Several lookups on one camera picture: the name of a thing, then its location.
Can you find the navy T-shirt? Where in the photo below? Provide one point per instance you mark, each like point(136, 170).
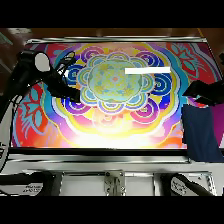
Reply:
point(201, 133)

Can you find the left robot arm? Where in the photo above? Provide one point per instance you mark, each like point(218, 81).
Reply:
point(25, 71)

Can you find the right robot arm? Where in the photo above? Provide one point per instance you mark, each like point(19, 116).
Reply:
point(205, 91)

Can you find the silver frame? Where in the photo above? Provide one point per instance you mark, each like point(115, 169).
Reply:
point(100, 165)

